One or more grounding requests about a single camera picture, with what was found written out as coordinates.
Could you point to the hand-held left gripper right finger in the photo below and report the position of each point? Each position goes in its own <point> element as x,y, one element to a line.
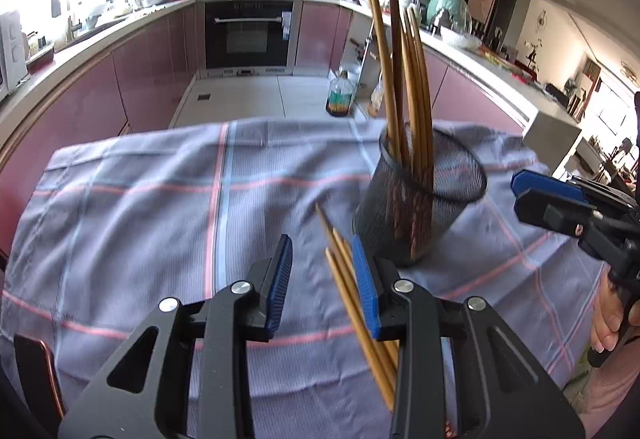
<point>365,289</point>

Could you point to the dark copper-edged object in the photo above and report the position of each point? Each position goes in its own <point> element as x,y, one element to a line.
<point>35,379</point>

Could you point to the oil bottle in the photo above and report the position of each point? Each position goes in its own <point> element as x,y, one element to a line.
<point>340,96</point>

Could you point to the black mesh utensil holder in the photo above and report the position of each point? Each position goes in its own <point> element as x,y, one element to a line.
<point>450,189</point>

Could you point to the red dish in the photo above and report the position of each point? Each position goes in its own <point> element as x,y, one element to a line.
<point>40,58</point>

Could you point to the glass bowl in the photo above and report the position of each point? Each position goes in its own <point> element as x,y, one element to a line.
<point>462,39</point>

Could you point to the person's right hand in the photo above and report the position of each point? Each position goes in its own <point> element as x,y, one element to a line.
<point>605,314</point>

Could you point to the person's right forearm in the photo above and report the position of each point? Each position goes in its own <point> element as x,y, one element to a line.
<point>615,399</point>

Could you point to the bundle of wooden chopsticks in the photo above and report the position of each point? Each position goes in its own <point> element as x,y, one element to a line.
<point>397,69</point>

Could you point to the pink lower cabinets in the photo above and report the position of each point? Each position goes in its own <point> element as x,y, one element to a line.
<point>465,89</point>
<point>100,94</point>

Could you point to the white microwave oven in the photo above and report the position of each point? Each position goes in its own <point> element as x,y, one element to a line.
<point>10,59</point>

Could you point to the light bamboo chopstick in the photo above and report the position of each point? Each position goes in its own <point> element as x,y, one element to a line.
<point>342,251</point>
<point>357,329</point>
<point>332,231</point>

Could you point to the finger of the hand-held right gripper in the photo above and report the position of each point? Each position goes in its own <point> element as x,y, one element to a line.
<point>550,214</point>
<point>545,184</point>

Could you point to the black built-in oven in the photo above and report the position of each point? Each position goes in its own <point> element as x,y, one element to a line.
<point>247,36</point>

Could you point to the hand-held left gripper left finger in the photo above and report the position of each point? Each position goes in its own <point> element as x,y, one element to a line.
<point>280,289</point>

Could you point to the blue-grey checked cloth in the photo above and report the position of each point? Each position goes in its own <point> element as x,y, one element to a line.
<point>150,229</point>

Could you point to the kitchen faucet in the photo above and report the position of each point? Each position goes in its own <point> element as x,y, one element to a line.
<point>74,29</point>

